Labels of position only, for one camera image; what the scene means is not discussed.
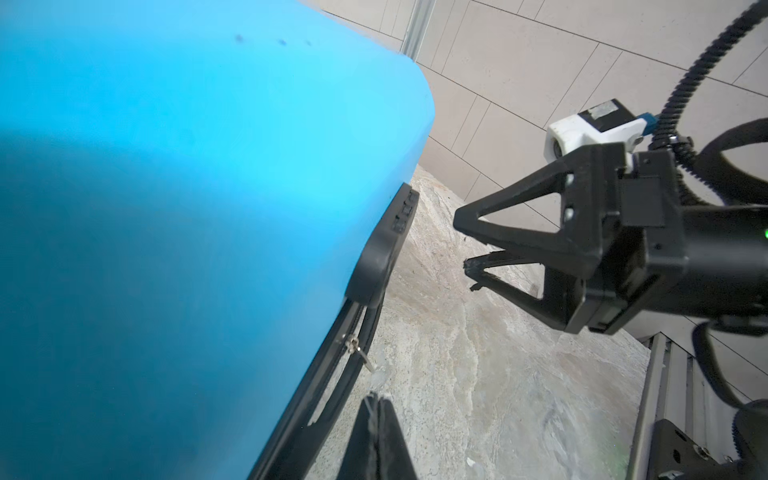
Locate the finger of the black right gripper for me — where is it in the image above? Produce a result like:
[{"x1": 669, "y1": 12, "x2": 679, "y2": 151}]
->
[
  {"x1": 463, "y1": 251, "x2": 585, "y2": 332},
  {"x1": 453, "y1": 143, "x2": 626, "y2": 278}
]

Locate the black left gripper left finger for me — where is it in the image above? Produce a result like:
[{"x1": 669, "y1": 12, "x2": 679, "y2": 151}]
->
[{"x1": 337, "y1": 392, "x2": 378, "y2": 480}]

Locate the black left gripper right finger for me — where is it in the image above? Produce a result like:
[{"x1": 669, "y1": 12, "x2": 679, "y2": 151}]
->
[{"x1": 376, "y1": 398, "x2": 417, "y2": 480}]

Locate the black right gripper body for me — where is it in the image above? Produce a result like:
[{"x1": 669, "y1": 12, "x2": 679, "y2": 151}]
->
[{"x1": 563, "y1": 149, "x2": 767, "y2": 335}]

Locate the blue suitcase black lining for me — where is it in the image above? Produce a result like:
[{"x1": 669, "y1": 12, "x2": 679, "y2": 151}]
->
[{"x1": 1, "y1": 1, "x2": 435, "y2": 479}]

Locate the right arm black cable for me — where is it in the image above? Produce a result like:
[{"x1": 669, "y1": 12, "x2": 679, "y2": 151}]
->
[{"x1": 647, "y1": 0, "x2": 768, "y2": 457}]

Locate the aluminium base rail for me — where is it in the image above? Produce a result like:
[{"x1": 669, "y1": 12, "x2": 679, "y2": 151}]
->
[{"x1": 626, "y1": 332, "x2": 767, "y2": 479}]

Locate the aluminium corner post right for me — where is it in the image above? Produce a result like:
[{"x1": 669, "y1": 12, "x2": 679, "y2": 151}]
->
[{"x1": 400, "y1": 0, "x2": 436, "y2": 61}]

